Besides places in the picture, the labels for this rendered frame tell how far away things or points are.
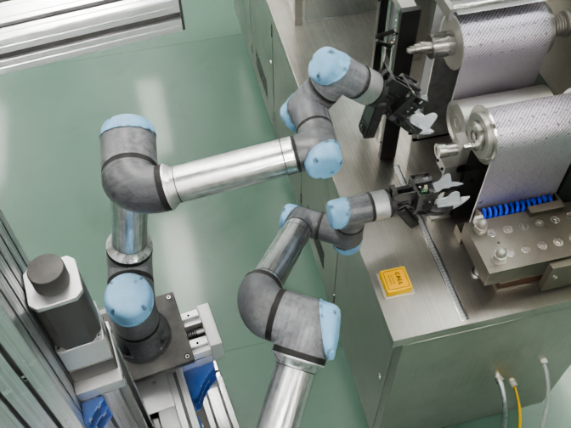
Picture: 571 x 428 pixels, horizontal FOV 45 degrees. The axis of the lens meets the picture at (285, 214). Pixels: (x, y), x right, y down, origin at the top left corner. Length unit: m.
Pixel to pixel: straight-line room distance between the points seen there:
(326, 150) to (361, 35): 1.27
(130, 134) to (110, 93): 2.31
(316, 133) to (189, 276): 1.69
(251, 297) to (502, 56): 0.89
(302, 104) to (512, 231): 0.72
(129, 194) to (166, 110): 2.24
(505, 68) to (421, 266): 0.56
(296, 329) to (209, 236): 1.66
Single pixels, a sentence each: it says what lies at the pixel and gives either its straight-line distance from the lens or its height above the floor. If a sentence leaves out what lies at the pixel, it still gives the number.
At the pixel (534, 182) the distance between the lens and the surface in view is 1.90.
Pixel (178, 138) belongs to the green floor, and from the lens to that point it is 3.46.
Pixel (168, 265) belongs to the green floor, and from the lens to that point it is 3.00.
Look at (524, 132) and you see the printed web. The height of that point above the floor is 1.29.
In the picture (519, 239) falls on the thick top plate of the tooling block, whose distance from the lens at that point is 1.86.
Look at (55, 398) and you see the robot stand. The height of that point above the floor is 1.38.
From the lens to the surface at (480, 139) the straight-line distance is 1.72.
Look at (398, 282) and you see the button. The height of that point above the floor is 0.92.
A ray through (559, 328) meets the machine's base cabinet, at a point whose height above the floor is 0.74.
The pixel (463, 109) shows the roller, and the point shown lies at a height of 1.23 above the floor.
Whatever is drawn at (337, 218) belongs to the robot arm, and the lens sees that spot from 1.68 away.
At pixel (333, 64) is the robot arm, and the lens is 1.37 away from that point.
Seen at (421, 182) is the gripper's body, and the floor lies 1.16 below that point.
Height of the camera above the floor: 2.48
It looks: 53 degrees down
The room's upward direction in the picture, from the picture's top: 1 degrees counter-clockwise
